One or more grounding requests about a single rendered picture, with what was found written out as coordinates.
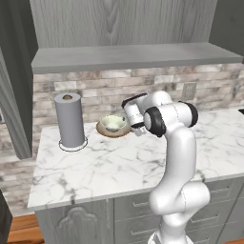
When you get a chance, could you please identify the grey paper towel roll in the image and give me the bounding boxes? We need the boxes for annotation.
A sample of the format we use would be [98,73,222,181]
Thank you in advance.
[53,91,86,149]

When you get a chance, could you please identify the grey carved base cabinet door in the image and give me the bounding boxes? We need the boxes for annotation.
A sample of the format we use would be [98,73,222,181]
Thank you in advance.
[34,199,115,244]

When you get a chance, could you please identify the silver drawer handle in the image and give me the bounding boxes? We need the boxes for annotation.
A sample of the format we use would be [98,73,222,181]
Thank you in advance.
[209,188,232,195]
[130,228,151,237]
[132,201,151,209]
[190,214,221,224]

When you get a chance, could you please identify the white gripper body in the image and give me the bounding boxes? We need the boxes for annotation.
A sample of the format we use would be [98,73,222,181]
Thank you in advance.
[132,126,149,138]

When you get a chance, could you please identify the grey wall outlet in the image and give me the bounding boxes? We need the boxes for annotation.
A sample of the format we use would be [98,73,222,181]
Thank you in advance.
[182,82,197,101]

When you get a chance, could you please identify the pale green small bowl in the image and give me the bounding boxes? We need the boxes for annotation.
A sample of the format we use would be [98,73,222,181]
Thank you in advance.
[99,114,128,133]

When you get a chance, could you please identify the brown large bowl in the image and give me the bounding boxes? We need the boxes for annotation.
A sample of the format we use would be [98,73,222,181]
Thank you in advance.
[95,120,132,139]

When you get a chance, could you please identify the grey drawer front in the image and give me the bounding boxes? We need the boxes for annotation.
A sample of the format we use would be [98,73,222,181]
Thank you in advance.
[203,177,244,201]
[187,197,239,232]
[113,191,159,222]
[185,223,231,244]
[113,214,166,244]

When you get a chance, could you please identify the grey wooden upper cabinet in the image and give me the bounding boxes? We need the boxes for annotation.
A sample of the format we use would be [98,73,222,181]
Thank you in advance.
[30,0,244,75]

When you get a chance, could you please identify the grey open cabinet door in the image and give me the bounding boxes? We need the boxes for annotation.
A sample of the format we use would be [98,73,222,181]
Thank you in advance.
[0,47,34,160]

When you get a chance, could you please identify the wire paper towel holder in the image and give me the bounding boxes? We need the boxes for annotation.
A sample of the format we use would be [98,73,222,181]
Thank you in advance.
[58,135,89,153]

